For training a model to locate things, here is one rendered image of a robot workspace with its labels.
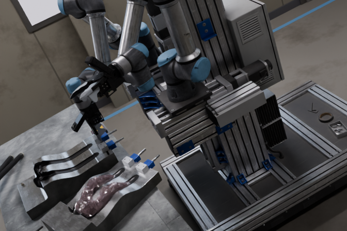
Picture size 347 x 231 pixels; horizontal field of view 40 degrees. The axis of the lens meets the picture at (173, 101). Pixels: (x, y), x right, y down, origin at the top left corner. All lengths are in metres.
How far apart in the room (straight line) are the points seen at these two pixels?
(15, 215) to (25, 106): 2.17
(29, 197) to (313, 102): 1.97
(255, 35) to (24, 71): 2.55
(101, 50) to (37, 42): 2.09
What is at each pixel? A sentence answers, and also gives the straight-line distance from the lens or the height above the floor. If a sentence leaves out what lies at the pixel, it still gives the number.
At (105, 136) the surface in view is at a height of 0.90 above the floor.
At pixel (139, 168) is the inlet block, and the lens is 2.23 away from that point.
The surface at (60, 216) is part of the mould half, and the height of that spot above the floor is 0.91.
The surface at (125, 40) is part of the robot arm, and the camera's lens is 2.00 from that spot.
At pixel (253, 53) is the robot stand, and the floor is 1.00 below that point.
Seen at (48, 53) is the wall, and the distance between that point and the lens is 4.43.
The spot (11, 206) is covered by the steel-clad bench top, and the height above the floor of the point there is 0.80.
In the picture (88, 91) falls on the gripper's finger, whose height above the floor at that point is 1.46.
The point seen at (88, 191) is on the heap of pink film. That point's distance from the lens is 2.22.
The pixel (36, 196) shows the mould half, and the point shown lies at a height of 0.86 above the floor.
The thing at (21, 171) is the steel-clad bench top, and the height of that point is 0.80.
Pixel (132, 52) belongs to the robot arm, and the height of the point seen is 1.47.
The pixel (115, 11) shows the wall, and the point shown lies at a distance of 4.44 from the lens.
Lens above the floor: 2.21
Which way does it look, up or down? 31 degrees down
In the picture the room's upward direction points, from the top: 23 degrees counter-clockwise
